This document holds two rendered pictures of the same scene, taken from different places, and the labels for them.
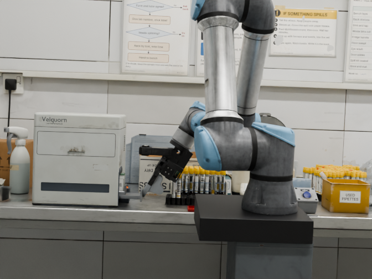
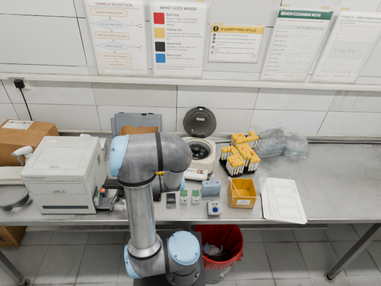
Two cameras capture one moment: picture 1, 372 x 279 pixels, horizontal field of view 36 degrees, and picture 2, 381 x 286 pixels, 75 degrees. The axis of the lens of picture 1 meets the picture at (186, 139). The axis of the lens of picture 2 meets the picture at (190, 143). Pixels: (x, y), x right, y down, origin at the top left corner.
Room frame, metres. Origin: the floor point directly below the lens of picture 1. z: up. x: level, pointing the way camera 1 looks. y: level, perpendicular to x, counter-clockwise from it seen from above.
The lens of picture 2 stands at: (1.08, -0.20, 2.01)
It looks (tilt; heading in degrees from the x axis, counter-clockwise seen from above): 40 degrees down; 357
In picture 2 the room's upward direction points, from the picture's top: 4 degrees clockwise
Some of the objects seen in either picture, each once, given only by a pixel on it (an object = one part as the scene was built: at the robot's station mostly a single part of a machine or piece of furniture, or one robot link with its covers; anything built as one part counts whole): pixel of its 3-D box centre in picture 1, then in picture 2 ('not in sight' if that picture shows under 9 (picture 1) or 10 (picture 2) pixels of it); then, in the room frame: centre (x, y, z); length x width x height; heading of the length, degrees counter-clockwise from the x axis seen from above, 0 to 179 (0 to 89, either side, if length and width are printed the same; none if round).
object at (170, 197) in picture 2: not in sight; (170, 198); (1.93, -0.17, 0.89); 0.09 x 0.05 x 0.04; 4
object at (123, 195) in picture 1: (111, 191); (92, 201); (1.88, 0.24, 0.92); 0.21 x 0.07 x 0.05; 92
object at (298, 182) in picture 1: (294, 192); (211, 188); (1.98, -0.39, 0.92); 0.10 x 0.07 x 0.10; 99
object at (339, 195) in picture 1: (344, 195); (241, 193); (1.96, -0.56, 0.93); 0.13 x 0.13 x 0.10; 0
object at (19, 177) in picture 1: (17, 160); (30, 164); (2.06, 0.61, 1.00); 0.09 x 0.08 x 0.24; 2
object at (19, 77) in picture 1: (13, 83); (21, 82); (2.45, 0.75, 1.29); 0.09 x 0.01 x 0.09; 92
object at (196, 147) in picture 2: not in sight; (196, 152); (2.24, -0.31, 0.97); 0.15 x 0.15 x 0.07
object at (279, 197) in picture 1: (270, 190); (182, 264); (1.54, -0.23, 0.99); 0.15 x 0.15 x 0.10
